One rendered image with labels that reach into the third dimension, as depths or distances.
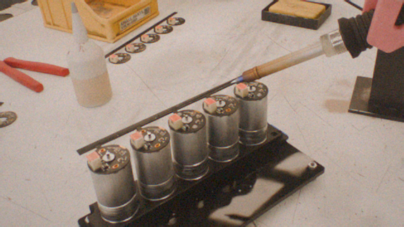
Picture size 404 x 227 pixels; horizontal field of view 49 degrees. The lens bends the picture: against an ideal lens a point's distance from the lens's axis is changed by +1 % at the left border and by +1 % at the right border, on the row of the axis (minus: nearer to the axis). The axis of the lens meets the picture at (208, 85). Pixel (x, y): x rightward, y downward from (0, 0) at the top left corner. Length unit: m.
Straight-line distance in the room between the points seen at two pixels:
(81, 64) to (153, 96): 0.08
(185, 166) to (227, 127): 0.04
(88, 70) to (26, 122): 0.07
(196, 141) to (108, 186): 0.06
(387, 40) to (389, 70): 0.14
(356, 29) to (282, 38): 0.28
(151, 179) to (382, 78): 0.22
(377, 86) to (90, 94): 0.26
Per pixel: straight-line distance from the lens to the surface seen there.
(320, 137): 0.37
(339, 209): 0.32
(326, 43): 0.26
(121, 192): 0.27
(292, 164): 0.33
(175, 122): 0.28
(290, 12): 0.56
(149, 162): 0.27
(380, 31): 0.25
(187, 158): 0.29
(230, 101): 0.30
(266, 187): 0.31
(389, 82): 0.40
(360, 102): 0.42
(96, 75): 0.41
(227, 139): 0.30
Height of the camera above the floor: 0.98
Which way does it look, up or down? 32 degrees down
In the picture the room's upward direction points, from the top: 3 degrees counter-clockwise
